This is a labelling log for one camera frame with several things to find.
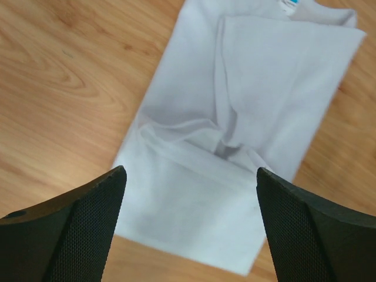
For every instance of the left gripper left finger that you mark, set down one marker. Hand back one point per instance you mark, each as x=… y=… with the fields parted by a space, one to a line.
x=66 y=238

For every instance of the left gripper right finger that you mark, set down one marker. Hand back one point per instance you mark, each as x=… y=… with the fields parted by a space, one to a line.
x=311 y=238

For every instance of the white t shirt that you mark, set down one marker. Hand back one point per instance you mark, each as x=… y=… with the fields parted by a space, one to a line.
x=241 y=85

